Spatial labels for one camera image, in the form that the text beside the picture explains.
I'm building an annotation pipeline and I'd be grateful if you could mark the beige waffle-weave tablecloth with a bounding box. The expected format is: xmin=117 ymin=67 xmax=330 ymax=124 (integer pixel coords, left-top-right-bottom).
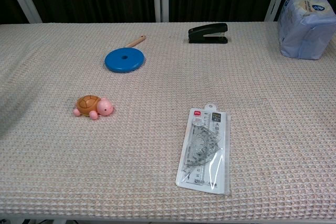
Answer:
xmin=0 ymin=21 xmax=336 ymax=220

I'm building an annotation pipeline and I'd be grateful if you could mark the packaged clear ruler set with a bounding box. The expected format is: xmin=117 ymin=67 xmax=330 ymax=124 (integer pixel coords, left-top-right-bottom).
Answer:
xmin=175 ymin=103 xmax=232 ymax=196

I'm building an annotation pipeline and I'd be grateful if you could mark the pink orange turtle toy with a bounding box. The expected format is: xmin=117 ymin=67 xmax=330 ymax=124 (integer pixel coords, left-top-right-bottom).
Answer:
xmin=72 ymin=95 xmax=114 ymax=121

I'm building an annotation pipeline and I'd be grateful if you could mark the blue disc with wooden handle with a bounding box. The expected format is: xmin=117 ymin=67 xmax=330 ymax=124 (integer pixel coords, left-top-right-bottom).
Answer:
xmin=104 ymin=35 xmax=146 ymax=73

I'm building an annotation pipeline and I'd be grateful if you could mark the pale blue tissue pack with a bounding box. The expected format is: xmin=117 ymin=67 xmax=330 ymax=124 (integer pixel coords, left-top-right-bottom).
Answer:
xmin=277 ymin=0 xmax=336 ymax=60

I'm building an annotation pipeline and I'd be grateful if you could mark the black stapler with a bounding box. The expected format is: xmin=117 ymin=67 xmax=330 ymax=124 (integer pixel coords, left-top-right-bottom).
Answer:
xmin=187 ymin=23 xmax=228 ymax=44

